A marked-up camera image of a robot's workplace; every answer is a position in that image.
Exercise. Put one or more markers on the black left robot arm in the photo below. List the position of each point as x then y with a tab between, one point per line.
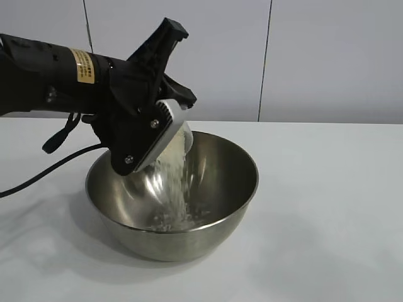
31	69

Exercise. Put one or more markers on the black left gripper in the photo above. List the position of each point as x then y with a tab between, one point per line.
138	78

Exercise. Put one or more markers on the stainless steel mixing bowl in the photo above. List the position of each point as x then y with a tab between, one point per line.
220	188

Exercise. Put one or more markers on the yellow warning sticker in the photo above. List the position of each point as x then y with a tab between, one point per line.
83	66

